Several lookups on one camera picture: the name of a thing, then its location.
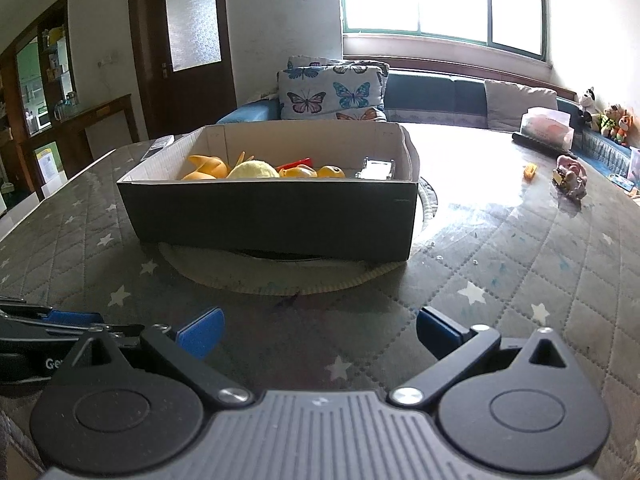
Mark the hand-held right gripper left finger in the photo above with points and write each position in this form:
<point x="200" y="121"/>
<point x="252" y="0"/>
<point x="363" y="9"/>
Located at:
<point x="201" y="334"/>

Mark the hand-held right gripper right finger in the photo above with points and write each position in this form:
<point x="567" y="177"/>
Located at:
<point x="436" y="332"/>

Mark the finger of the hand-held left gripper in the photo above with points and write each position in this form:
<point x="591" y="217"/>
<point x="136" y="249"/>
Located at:
<point x="75" y="317"/>
<point x="122" y="331"/>

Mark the black cardboard box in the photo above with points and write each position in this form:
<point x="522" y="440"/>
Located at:
<point x="270" y="215"/>

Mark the clear plastic container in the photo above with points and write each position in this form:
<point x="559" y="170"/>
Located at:
<point x="635" y="170"/>

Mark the round woven table mat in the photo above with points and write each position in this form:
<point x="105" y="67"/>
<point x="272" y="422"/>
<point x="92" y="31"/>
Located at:
<point x="280" y="277"/>

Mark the grey quilted star tablecloth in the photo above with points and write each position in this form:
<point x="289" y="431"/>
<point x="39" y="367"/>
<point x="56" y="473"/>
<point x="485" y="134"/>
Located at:
<point x="525" y="280"/>

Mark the orange yellow toy pieces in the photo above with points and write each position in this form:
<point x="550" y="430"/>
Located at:
<point x="202" y="167"/>

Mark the yellow plush ball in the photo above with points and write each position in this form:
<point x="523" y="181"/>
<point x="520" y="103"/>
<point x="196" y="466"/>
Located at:
<point x="252" y="170"/>

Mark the clear plastic toy car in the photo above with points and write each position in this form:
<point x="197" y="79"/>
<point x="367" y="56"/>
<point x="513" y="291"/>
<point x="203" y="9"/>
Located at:
<point x="376" y="169"/>

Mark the small yellow block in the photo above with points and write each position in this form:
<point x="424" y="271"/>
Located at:
<point x="530" y="172"/>

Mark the grey remote control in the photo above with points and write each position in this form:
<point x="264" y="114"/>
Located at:
<point x="159" y="147"/>

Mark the small yellow rubber duck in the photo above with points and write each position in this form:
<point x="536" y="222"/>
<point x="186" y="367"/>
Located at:
<point x="331" y="172"/>

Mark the red plastic toy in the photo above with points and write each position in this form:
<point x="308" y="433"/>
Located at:
<point x="295" y="163"/>

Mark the wooden side table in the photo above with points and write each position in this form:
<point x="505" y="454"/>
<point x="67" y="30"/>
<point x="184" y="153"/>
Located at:
<point x="100" y="115"/>

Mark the pink toy figure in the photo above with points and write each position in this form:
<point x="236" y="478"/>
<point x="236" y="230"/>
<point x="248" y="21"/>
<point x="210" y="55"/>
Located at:
<point x="570" y="175"/>

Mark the wooden display cabinet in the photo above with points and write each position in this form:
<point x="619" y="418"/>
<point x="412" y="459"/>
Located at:
<point x="30" y="110"/>

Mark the black remote control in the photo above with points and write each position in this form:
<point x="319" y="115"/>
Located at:
<point x="540" y="144"/>

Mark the tissue box clear cover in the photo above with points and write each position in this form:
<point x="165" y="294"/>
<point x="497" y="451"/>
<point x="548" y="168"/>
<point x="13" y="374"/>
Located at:
<point x="547" y="127"/>

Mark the blue sofa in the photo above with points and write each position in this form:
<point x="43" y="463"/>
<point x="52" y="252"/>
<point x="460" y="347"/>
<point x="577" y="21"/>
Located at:
<point x="440" y="97"/>

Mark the grey sofa cushion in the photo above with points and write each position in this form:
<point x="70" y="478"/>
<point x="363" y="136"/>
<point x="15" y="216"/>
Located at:
<point x="517" y="100"/>

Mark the large butterfly print pillow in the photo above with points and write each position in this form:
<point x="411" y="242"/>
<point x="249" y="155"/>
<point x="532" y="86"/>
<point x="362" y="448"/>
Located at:
<point x="330" y="95"/>

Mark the dark wooden door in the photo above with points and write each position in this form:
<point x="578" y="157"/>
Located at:
<point x="150" y="60"/>

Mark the black and white plush toy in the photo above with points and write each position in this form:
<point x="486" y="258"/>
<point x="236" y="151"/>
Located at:
<point x="586" y="107"/>

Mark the green dressed plush toy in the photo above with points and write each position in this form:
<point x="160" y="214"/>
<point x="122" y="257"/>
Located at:
<point x="608" y="120"/>

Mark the orange plush toy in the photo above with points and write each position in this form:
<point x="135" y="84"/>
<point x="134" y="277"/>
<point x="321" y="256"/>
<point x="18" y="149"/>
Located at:
<point x="625" y="127"/>

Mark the white wall switch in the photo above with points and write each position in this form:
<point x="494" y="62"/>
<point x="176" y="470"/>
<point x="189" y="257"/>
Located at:
<point x="107" y="59"/>

